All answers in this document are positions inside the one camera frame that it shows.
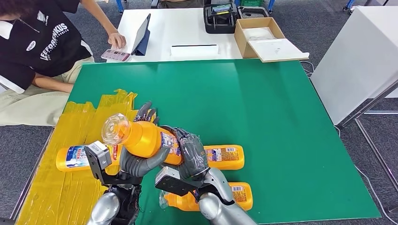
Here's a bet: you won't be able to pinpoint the white table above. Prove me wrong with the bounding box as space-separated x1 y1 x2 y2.
107 8 302 63

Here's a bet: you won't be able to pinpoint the white plastic bag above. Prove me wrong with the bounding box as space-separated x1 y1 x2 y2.
243 27 276 40

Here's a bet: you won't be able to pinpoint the white board lid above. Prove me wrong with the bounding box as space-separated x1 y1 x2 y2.
247 37 310 63

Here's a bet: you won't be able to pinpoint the yellow tape patch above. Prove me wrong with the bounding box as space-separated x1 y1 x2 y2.
15 89 156 225

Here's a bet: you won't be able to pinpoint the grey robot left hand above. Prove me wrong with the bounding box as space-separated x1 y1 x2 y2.
119 101 171 179

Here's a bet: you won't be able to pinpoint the black equipment case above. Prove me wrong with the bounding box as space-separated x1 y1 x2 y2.
203 2 238 34

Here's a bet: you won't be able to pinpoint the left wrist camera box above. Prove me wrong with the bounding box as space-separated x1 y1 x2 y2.
84 141 144 186

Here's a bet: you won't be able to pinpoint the person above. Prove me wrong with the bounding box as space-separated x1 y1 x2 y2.
0 0 127 127
160 0 204 9

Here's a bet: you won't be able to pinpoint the pink phone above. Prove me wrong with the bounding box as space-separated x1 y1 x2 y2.
100 49 131 62

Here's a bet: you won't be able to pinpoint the metal frame bars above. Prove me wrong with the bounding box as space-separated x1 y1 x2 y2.
337 77 398 190

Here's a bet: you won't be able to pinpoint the orange detergent bottle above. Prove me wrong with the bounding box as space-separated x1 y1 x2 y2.
159 182 253 212
203 145 245 171
56 144 123 173
101 113 184 166

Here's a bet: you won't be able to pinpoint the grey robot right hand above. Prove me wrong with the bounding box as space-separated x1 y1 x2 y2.
160 126 209 181

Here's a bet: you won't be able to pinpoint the white cabinet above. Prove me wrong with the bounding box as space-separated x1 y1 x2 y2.
311 5 398 126

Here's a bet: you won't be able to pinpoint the cardboard box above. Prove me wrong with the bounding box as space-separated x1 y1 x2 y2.
234 17 286 59

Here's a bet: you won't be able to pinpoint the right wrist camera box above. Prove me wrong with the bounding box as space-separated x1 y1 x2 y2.
154 166 204 197

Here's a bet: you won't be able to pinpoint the tablet in blue case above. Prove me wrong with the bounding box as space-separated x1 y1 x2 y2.
130 13 152 57

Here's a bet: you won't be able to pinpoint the flat white box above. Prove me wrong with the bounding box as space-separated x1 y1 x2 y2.
170 44 220 58

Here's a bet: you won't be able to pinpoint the person's left hand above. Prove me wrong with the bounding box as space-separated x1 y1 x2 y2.
107 32 127 50

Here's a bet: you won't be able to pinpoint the grey case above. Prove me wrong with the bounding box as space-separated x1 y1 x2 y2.
237 6 269 19

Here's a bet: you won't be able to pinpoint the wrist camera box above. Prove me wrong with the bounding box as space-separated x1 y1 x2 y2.
84 141 144 186
154 166 204 197

